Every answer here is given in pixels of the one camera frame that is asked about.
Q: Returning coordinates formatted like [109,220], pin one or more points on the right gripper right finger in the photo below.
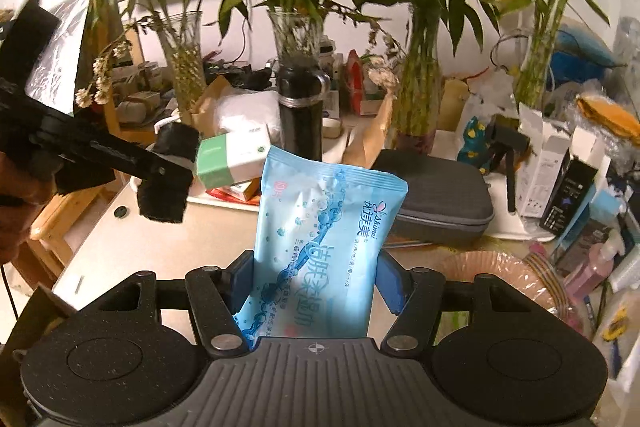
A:
[414,296]

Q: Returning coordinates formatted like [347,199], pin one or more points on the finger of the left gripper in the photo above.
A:
[162,197]
[177,139]

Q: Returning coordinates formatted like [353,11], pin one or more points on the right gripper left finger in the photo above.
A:
[215,295]

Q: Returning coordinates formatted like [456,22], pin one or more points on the blue wet wipes pack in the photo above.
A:
[320,228]

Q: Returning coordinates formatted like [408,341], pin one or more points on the black garbage bag roll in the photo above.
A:
[170,162]

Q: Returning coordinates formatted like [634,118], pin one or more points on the person left hand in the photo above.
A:
[32,194]

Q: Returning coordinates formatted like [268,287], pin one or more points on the white serving tray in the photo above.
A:
[198,196]

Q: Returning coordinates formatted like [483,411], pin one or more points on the black button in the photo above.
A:
[120,212]

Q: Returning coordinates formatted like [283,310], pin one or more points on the green white tissue box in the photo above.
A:
[233,157]

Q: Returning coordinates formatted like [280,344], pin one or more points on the grey zip case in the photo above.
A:
[448,202]

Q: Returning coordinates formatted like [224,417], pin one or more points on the glass vase with bamboo left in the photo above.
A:
[180,40]

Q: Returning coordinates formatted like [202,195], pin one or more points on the glass vase with bamboo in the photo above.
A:
[416,108]
[297,36]
[180,40]

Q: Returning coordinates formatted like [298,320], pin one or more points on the wooden chair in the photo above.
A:
[46,253]

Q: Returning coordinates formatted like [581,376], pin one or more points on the black thermos bottle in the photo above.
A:
[302,88]

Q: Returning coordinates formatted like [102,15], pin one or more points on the glass vase with bamboo centre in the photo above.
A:
[297,36]

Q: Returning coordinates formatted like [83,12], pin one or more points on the cardboard box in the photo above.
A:
[42,313]

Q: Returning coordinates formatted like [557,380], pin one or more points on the brown paper bag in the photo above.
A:
[369,142]

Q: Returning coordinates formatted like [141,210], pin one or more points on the pink soap dispenser bottle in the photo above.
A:
[596,268]

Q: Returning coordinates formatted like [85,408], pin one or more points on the glass vase with bamboo right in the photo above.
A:
[416,108]

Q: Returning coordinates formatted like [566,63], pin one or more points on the white product box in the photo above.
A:
[541,163]

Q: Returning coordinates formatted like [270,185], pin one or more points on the black product box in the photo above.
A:
[569,190]

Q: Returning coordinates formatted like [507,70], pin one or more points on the yellow tape measure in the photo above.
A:
[616,326]

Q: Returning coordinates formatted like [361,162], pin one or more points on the glass vase bamboo far right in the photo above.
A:
[530,85]

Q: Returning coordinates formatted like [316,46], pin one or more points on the yellow cloth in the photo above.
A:
[610,115]

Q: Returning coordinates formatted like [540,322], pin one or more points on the small black tripod camera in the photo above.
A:
[504,142]

